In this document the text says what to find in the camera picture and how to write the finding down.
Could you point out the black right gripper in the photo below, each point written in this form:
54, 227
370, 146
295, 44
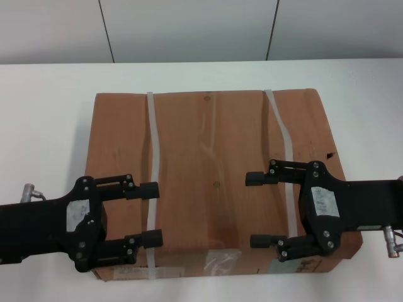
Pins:
352, 204

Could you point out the brown cardboard box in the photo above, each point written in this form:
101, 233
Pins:
214, 151

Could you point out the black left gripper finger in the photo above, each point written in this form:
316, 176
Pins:
141, 190

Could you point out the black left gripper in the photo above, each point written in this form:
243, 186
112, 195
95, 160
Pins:
44, 226

